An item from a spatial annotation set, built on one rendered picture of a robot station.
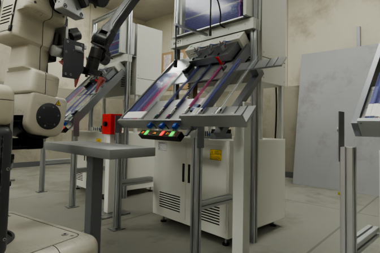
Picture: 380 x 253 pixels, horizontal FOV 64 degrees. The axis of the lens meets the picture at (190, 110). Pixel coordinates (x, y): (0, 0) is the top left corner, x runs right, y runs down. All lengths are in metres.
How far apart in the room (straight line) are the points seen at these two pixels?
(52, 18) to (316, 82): 3.46
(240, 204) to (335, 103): 2.77
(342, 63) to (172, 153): 2.72
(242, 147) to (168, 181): 0.84
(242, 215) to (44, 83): 1.03
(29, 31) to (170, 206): 1.41
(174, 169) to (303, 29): 3.18
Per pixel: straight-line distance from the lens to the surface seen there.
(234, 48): 1.91
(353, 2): 4.59
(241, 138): 1.46
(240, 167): 1.47
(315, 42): 4.58
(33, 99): 1.28
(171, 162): 2.12
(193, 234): 1.62
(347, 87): 4.09
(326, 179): 3.98
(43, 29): 1.37
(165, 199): 2.21
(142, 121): 1.84
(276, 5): 2.35
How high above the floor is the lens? 0.70
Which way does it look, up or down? 3 degrees up
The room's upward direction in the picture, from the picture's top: 1 degrees clockwise
